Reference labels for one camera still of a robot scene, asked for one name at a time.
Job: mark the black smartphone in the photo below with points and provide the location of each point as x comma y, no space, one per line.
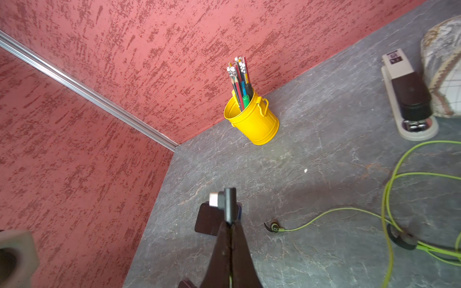
209,220

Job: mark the yellow bucket pen holder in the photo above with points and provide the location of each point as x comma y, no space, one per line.
256,122

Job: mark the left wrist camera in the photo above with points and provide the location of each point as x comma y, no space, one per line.
19,258

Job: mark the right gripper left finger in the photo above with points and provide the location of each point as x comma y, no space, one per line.
219,268

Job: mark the beige black stapler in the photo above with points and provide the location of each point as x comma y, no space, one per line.
409,98

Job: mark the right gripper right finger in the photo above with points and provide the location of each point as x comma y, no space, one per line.
243,272

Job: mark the pens and pencils bunch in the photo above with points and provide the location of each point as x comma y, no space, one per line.
239,75

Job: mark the left corner aluminium post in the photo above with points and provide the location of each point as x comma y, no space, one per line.
25,54

